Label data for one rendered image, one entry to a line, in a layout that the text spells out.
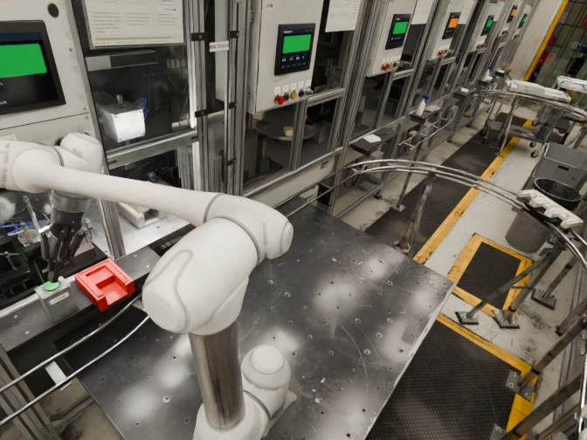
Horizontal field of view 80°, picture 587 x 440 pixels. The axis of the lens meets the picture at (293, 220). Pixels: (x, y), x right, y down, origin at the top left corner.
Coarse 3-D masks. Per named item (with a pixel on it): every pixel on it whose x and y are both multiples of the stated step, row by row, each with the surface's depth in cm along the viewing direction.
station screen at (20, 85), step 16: (32, 32) 81; (48, 64) 86; (0, 80) 81; (16, 80) 83; (32, 80) 86; (48, 80) 88; (0, 96) 82; (16, 96) 84; (32, 96) 87; (48, 96) 90
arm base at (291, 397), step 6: (288, 390) 124; (288, 396) 122; (294, 396) 123; (288, 402) 121; (294, 402) 123; (282, 408) 118; (276, 414) 115; (282, 414) 119; (270, 420) 115; (276, 420) 116; (270, 426) 114; (264, 432) 112; (264, 438) 112
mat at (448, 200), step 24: (504, 120) 651; (528, 120) 670; (480, 144) 537; (456, 168) 454; (480, 168) 464; (432, 192) 396; (456, 192) 403; (384, 216) 345; (408, 216) 350; (432, 216) 356; (456, 216) 362; (384, 240) 313; (408, 240) 318; (432, 240) 322
